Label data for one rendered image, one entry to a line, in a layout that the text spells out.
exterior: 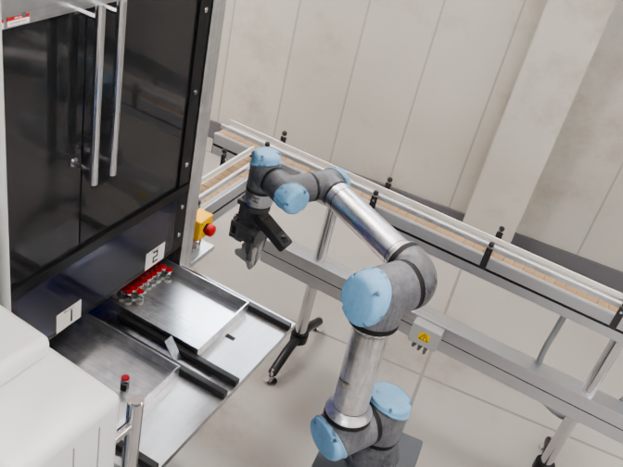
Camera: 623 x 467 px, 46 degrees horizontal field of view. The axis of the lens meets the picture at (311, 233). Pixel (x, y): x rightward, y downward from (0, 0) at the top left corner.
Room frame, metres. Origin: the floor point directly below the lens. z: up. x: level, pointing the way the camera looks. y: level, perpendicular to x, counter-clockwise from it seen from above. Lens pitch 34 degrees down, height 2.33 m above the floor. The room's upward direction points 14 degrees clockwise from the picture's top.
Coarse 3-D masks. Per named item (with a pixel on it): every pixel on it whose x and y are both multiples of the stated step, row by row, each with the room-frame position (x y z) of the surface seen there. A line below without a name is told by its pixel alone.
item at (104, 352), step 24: (72, 336) 1.41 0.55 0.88; (96, 336) 1.43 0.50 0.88; (120, 336) 1.43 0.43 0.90; (72, 360) 1.32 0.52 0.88; (96, 360) 1.34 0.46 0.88; (120, 360) 1.36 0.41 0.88; (144, 360) 1.39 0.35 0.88; (168, 360) 1.38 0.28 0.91; (120, 384) 1.29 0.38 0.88; (144, 384) 1.31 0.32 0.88; (168, 384) 1.32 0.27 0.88; (120, 408) 1.21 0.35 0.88
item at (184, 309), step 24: (168, 264) 1.78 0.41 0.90; (168, 288) 1.69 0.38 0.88; (192, 288) 1.72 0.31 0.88; (216, 288) 1.72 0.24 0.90; (144, 312) 1.57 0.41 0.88; (168, 312) 1.59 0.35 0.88; (192, 312) 1.62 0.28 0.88; (216, 312) 1.64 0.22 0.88; (240, 312) 1.64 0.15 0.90; (168, 336) 1.48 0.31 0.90; (192, 336) 1.52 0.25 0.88; (216, 336) 1.53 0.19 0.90
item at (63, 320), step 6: (72, 306) 1.35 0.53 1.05; (78, 306) 1.37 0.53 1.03; (66, 312) 1.33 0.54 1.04; (72, 312) 1.35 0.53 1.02; (78, 312) 1.37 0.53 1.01; (60, 318) 1.31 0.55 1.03; (66, 318) 1.33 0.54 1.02; (72, 318) 1.35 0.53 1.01; (78, 318) 1.37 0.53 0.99; (60, 324) 1.31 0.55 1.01; (66, 324) 1.33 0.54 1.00; (60, 330) 1.31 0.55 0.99
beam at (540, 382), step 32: (288, 256) 2.50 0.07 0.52; (320, 288) 2.44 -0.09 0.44; (448, 320) 2.31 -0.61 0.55; (448, 352) 2.24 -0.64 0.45; (480, 352) 2.20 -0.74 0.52; (512, 352) 2.21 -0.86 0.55; (512, 384) 2.14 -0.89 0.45; (544, 384) 2.11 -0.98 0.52; (576, 384) 2.12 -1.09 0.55; (576, 416) 2.05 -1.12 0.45; (608, 416) 2.02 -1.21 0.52
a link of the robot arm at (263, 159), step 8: (256, 152) 1.62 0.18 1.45; (264, 152) 1.63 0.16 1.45; (272, 152) 1.64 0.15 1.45; (256, 160) 1.60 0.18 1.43; (264, 160) 1.60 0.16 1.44; (272, 160) 1.60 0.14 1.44; (280, 160) 1.63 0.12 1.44; (256, 168) 1.60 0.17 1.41; (264, 168) 1.59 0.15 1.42; (272, 168) 1.59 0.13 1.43; (248, 176) 1.61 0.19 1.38; (256, 176) 1.59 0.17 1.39; (248, 184) 1.61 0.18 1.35; (256, 184) 1.59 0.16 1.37; (256, 192) 1.59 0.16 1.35
